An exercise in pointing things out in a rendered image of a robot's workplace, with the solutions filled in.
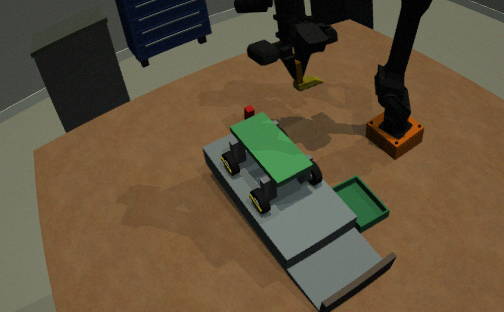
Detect green trolley with black wheels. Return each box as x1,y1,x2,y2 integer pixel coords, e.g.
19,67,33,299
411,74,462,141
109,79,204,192
221,112,323,214

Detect green tray floor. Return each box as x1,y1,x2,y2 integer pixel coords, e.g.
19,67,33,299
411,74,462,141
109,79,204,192
337,183,383,225

